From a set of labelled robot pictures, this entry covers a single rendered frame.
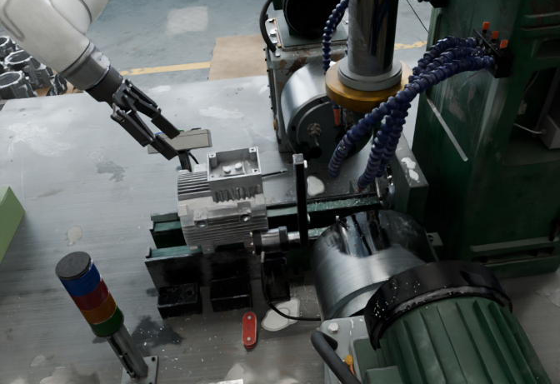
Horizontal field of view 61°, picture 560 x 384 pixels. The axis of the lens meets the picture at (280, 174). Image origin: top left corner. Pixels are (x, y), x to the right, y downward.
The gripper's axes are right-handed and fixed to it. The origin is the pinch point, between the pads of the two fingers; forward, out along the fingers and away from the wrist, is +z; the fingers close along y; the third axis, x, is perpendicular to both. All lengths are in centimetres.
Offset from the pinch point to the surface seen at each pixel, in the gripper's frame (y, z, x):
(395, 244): -36, 24, -36
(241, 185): -10.9, 14.5, -10.1
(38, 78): 187, 10, 138
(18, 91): 159, 3, 134
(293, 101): 20.1, 22.2, -23.9
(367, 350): -56, 19, -28
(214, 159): -2.9, 10.0, -6.1
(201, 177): -5.3, 10.8, -1.4
